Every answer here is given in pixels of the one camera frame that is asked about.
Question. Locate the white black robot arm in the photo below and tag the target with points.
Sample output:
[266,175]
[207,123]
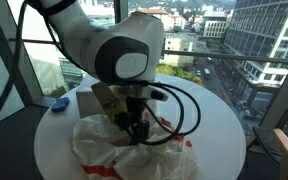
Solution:
[84,43]

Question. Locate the dark window frame post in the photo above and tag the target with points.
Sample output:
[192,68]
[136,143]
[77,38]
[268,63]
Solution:
[284,96]
[120,8]
[2,33]

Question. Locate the small blue sponge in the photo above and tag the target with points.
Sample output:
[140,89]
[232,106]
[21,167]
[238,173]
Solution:
[60,104]

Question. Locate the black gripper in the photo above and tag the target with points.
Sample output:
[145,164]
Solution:
[135,110]

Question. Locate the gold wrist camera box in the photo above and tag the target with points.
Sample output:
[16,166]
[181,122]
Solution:
[109,100]

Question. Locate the white red plastic bag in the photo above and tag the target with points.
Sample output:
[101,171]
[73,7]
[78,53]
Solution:
[100,143]

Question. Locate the grey window handrail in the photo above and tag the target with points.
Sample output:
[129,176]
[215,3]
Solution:
[234,56]

